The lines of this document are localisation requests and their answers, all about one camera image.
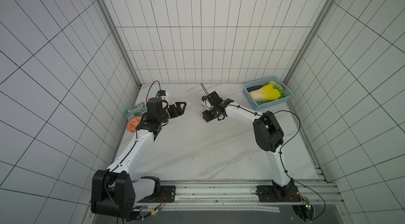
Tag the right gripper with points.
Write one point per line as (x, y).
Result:
(213, 109)

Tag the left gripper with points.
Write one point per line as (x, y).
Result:
(180, 111)

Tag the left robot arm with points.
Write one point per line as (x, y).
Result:
(114, 190)

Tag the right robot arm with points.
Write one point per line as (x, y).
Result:
(268, 136)

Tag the dark purple toy eggplant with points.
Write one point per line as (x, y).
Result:
(254, 88)

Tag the green candy packet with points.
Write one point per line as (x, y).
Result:
(137, 110)

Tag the teal plastic basket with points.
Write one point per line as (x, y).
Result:
(265, 81)

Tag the orange patterned cup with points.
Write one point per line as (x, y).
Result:
(133, 123)

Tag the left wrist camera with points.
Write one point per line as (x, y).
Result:
(162, 94)

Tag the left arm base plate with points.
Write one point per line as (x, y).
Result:
(164, 194)

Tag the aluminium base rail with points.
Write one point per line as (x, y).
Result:
(239, 195)

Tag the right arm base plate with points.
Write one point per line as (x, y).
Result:
(275, 194)

